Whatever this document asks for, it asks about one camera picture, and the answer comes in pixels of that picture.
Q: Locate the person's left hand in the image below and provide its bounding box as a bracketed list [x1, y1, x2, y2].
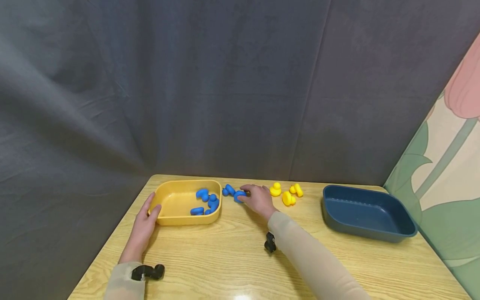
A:
[124, 192, 163, 255]

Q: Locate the person's right hand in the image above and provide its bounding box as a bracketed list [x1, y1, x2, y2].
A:
[237, 185, 278, 222]

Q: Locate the yellow plastic tray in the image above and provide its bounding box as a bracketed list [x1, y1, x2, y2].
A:
[148, 180, 223, 226]

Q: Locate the person's left forearm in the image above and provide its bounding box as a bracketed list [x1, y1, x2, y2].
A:
[104, 249, 148, 300]

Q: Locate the person's right forearm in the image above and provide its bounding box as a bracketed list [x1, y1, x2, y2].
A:
[267, 211, 373, 300]

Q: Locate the black wrist band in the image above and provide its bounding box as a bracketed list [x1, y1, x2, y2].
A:
[131, 264, 165, 281]
[264, 232, 278, 254]

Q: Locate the dark blue plastic tray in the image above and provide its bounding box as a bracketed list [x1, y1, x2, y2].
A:
[322, 185, 418, 243]

